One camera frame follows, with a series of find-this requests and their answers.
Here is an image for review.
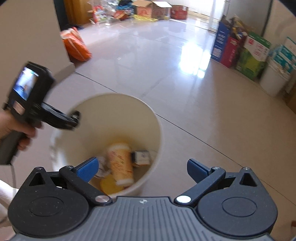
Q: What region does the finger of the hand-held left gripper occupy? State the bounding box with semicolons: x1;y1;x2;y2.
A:
66;111;81;127

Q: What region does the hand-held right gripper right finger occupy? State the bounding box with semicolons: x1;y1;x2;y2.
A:
174;159;264;207

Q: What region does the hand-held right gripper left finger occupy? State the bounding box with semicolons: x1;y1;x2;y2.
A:
21;157;113;207

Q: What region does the white round trash bin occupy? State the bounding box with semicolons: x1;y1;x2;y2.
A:
50;93;164;200

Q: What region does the person's left hand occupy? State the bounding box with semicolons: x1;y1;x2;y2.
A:
0;111;43;151

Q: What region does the crumpled white paper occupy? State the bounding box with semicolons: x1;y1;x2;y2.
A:
97;156;112;178

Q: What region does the yellow round lid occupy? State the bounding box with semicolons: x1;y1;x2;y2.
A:
99;174;125;194

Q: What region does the yellow and white paper cup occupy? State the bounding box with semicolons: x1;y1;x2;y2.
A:
107;142;135;187

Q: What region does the small grey box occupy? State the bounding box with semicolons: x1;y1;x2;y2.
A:
131;150;151;166

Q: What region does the orange plastic bag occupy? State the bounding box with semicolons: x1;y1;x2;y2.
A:
60;27;92;62

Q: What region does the pile of colourful packets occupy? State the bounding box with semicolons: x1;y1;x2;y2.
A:
87;0;134;25

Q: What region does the white background bin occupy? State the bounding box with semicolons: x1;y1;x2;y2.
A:
258;59;292;97

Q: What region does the tall red box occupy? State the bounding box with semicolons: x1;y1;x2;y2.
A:
220;36;242;68

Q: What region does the green cardboard box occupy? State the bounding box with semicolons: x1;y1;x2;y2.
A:
235;32;272;81

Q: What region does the tall blue box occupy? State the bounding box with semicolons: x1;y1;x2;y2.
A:
211;15;232;62

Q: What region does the light blue box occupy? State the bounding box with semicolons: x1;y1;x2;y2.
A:
269;37;296;76

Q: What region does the red cardboard box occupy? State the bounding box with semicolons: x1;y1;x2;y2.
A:
171;5;189;20

